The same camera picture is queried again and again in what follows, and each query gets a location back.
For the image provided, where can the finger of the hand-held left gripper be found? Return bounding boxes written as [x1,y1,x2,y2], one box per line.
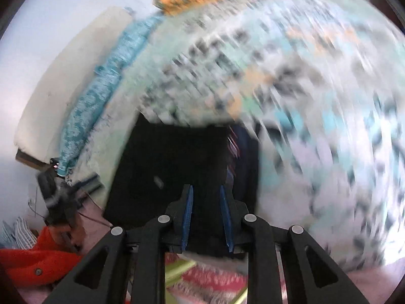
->
[74,172,104,197]

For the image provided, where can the pink green patterned cloth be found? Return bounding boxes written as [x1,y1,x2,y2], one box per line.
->
[127,253,249,304]

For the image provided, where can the white cushion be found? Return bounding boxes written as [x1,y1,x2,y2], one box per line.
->
[14,6,136,165]

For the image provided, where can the patterned white bed sheet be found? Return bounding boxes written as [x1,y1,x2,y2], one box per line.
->
[66,0,402,273]

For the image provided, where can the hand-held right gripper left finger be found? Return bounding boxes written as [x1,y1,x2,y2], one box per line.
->
[41,184,194,304]

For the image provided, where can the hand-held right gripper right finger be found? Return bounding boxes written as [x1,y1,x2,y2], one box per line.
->
[219,185,371,304]

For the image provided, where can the wooden bed frame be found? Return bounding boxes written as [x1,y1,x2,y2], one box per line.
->
[16,150,55,170]

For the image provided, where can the teal floral cloth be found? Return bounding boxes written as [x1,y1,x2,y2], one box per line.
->
[57,14,165,178]

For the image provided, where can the blue white striped cloth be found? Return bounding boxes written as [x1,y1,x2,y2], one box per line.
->
[0,217,38,251]

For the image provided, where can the black pants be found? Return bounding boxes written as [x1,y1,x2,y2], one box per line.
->
[104,112,261,258]

